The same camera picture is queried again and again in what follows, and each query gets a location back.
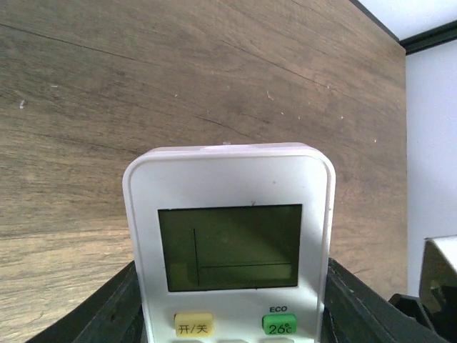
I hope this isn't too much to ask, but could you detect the white air conditioner remote control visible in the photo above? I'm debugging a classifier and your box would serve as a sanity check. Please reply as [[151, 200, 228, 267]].
[[122, 143, 336, 342]]

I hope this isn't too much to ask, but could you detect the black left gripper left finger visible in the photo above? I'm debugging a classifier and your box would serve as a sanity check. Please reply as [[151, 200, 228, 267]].
[[29, 262, 143, 342]]

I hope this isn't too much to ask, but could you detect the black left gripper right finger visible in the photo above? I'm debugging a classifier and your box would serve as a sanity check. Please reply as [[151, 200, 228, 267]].
[[321, 258, 443, 343]]

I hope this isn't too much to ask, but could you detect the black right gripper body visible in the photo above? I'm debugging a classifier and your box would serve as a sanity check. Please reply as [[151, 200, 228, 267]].
[[389, 237, 456, 342]]

